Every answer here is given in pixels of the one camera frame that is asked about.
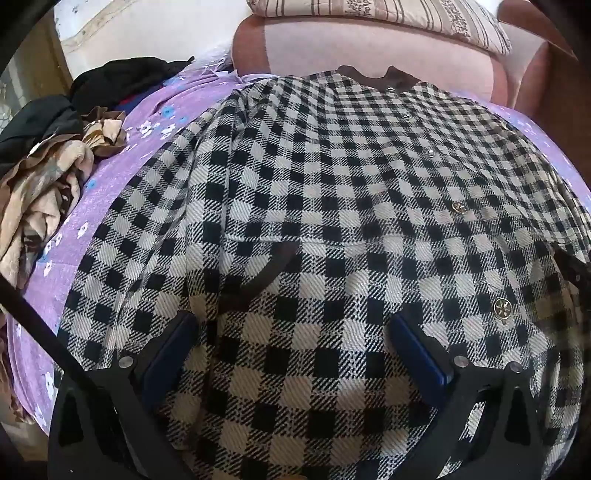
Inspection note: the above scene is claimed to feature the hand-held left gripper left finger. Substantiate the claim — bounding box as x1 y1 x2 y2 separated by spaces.
48 311 200 480

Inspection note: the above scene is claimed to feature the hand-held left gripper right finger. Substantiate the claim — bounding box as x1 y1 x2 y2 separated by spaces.
390 315 546 480

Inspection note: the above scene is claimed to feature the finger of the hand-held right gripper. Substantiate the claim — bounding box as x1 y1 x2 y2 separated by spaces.
553 250 589 289

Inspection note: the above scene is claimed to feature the black white checked coat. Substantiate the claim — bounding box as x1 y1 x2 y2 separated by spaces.
58 65 591 480

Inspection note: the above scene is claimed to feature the beige brown patterned blanket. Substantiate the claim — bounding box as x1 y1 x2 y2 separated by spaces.
0 106 129 291

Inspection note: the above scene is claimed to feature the purple floral bed sheet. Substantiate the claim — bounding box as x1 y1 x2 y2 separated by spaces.
7 65 591 437

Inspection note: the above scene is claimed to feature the blue and red garment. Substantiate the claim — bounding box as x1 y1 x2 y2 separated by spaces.
113 90 158 114

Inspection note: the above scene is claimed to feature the dark grey garment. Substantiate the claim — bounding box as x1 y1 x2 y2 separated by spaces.
0 98 85 180

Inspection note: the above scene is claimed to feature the black garment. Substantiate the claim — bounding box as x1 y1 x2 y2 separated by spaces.
69 56 195 112

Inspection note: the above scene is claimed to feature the pink upholstered headboard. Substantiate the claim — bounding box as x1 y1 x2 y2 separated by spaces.
231 0 587 121

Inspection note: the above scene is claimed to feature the clear plastic bag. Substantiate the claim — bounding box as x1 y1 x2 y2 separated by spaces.
201 44 243 75

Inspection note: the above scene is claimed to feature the striped beige pillow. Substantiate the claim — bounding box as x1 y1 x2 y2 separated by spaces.
245 0 514 57

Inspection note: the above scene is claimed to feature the black cable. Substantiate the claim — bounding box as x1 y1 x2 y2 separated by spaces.
0 271 125 418

